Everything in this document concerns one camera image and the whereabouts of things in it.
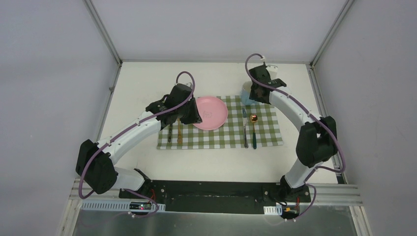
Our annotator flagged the light blue mug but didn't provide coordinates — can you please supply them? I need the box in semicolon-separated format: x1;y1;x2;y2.
240;81;257;106

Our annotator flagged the pink plate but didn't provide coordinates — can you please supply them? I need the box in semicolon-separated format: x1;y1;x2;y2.
193;96;228;130

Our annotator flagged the silver knife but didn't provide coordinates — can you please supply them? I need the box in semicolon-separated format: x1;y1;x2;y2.
242;107;249;148

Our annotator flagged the gold spoon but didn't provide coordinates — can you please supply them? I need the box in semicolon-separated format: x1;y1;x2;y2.
250;114;258;149

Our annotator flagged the gold fork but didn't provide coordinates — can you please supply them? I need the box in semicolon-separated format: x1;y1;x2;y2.
177;118;183;145

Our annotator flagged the green checkered cloth napkin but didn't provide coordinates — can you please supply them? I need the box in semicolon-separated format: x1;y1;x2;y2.
156;95;284;150

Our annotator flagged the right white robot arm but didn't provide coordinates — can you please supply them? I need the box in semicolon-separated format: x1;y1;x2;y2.
247;64;338;202

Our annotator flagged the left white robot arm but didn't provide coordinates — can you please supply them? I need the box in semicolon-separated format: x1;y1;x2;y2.
76;83;202;199

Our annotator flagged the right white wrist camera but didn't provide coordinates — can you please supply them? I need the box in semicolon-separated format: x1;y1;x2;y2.
267;64;279;74

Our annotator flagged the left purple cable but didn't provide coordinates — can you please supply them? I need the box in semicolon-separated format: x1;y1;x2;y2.
79;71;196;219

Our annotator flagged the purple cable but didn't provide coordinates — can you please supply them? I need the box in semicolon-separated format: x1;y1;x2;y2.
245;53;347;222
79;71;196;219

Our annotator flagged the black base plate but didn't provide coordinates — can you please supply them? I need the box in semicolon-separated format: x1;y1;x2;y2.
137;180;311;214

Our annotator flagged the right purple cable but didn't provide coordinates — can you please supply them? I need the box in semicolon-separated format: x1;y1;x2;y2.
245;53;347;222

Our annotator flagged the aluminium frame rail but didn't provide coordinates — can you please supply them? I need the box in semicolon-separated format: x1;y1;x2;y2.
312;183;363;206

